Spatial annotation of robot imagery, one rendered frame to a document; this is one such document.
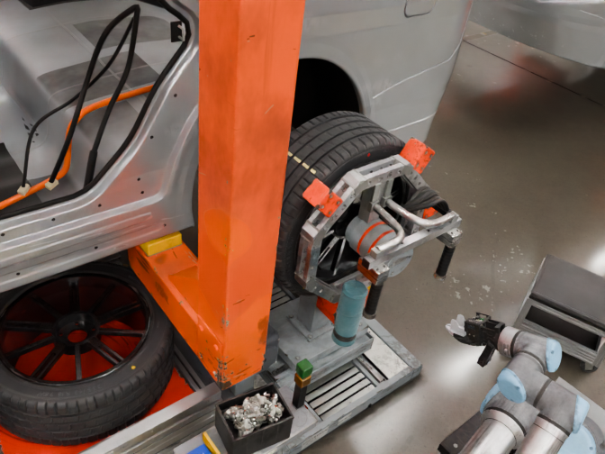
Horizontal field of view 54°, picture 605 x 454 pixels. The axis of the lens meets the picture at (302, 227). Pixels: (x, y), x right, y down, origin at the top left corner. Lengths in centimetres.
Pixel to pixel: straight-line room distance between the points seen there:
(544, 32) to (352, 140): 253
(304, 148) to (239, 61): 72
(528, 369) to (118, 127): 154
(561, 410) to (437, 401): 106
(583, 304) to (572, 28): 192
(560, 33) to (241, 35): 321
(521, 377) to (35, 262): 145
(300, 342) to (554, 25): 267
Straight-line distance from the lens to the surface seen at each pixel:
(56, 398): 202
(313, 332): 251
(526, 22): 426
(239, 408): 186
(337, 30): 213
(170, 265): 211
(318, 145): 190
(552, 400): 176
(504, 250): 364
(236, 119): 129
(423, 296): 314
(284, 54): 130
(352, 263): 227
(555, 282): 300
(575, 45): 427
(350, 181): 183
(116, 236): 202
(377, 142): 193
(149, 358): 206
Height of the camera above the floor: 212
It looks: 39 degrees down
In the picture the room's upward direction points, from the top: 8 degrees clockwise
